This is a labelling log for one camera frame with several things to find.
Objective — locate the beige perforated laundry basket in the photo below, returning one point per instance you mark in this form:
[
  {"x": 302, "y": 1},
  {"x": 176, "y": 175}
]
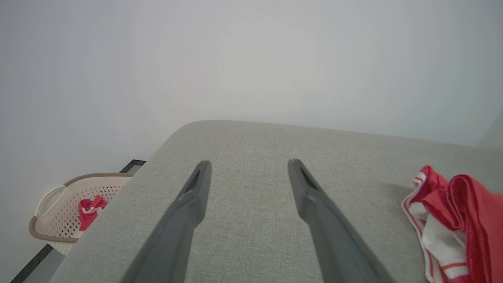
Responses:
[{"x": 59, "y": 220}]

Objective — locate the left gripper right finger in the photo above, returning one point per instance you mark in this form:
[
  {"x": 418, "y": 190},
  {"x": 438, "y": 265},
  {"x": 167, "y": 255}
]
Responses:
[{"x": 334, "y": 243}]

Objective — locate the red and white basketball jersey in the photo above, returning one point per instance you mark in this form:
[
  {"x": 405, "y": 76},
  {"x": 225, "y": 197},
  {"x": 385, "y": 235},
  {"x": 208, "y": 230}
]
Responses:
[{"x": 471, "y": 220}]

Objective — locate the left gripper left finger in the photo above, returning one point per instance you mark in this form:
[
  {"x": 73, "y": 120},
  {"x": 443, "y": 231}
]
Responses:
[{"x": 177, "y": 236}]

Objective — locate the grey fabric sofa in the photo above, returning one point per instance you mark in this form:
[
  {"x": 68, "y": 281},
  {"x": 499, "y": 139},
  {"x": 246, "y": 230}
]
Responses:
[{"x": 251, "y": 149}]

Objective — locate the small red cloth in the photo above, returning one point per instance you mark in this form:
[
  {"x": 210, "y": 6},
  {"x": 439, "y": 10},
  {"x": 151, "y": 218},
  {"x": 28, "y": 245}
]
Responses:
[{"x": 89, "y": 212}]

